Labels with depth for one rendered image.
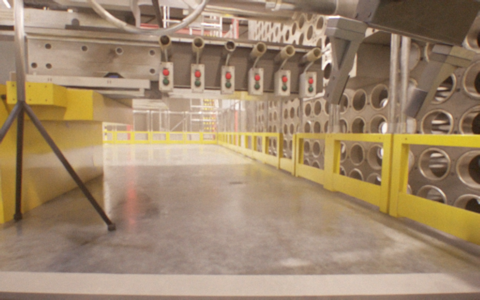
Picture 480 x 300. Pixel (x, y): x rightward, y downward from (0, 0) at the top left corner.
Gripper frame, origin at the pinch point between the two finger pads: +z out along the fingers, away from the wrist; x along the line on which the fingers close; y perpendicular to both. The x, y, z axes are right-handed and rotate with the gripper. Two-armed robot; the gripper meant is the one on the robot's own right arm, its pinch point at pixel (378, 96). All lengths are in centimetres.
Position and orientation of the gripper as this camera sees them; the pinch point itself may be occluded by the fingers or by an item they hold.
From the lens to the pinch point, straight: 40.4
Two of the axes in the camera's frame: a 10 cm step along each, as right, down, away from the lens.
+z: -1.9, 8.8, 4.4
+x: 9.8, 1.3, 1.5
